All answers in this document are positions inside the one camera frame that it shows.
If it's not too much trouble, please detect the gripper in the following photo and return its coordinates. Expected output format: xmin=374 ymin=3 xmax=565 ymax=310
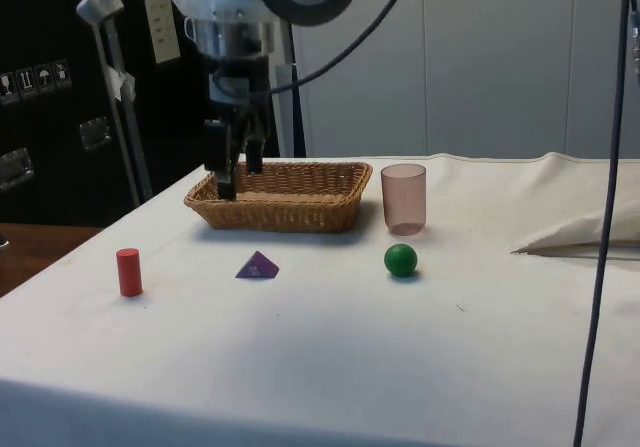
xmin=202 ymin=57 xmax=274 ymax=201

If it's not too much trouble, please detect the wicker basket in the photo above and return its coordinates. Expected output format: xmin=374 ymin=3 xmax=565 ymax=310
xmin=183 ymin=160 xmax=375 ymax=234

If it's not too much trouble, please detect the purple triangular block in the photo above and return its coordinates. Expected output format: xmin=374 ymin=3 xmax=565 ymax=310
xmin=234 ymin=250 xmax=281 ymax=281

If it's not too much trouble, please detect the red cylinder block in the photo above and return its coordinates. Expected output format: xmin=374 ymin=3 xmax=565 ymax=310
xmin=115 ymin=248 xmax=144 ymax=298

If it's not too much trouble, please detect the silver metal pole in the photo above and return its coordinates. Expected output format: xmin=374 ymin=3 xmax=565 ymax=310
xmin=75 ymin=0 xmax=154 ymax=203

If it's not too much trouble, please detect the pale locker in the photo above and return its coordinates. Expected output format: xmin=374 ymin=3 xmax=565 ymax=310
xmin=563 ymin=0 xmax=640 ymax=163
xmin=289 ymin=0 xmax=429 ymax=161
xmin=419 ymin=0 xmax=570 ymax=159

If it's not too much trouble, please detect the see-through pink cup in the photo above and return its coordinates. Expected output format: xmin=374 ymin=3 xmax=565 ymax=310
xmin=380 ymin=163 xmax=428 ymax=237

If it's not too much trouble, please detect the green ball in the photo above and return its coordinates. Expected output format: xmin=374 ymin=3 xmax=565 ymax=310
xmin=383 ymin=243 xmax=419 ymax=279

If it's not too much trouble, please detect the black cabinet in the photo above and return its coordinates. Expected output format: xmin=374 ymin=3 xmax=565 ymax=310
xmin=0 ymin=0 xmax=307 ymax=228

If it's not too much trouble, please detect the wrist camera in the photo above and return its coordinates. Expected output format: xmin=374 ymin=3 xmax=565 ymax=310
xmin=182 ymin=15 xmax=277 ymax=62

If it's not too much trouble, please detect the black cable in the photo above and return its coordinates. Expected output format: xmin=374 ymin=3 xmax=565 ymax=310
xmin=267 ymin=0 xmax=421 ymax=96
xmin=572 ymin=0 xmax=632 ymax=447

